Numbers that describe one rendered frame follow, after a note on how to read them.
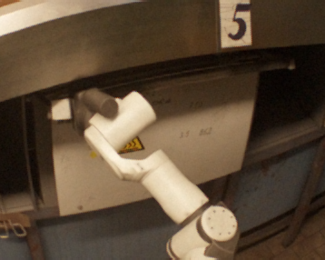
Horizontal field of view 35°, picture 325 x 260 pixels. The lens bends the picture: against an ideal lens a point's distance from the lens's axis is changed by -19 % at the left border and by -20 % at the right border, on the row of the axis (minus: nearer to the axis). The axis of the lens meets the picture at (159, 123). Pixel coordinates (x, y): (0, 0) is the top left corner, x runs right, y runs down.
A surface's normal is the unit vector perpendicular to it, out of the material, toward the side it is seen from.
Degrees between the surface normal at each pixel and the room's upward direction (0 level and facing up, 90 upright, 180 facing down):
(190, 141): 90
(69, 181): 90
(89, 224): 90
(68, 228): 90
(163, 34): 80
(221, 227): 27
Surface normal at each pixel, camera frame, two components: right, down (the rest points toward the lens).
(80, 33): 0.46, 0.40
